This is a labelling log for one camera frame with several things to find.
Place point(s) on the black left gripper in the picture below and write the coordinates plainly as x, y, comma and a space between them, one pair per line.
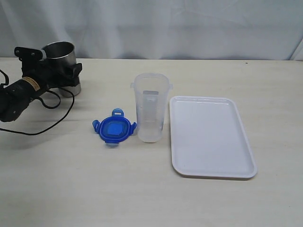
43, 75

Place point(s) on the stainless steel cup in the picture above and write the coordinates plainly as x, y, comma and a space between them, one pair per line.
61, 56

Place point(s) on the blue container lid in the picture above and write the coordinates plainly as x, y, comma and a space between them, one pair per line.
114, 129

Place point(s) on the clear plastic container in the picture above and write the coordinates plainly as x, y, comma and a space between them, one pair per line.
151, 96

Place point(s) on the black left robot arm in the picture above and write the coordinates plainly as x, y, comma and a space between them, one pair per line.
14, 99

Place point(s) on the white plastic tray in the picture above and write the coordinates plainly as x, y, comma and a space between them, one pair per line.
208, 139

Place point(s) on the white backdrop cloth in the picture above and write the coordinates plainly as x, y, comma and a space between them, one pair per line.
157, 29

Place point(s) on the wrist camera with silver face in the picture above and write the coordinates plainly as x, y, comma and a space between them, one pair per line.
29, 54

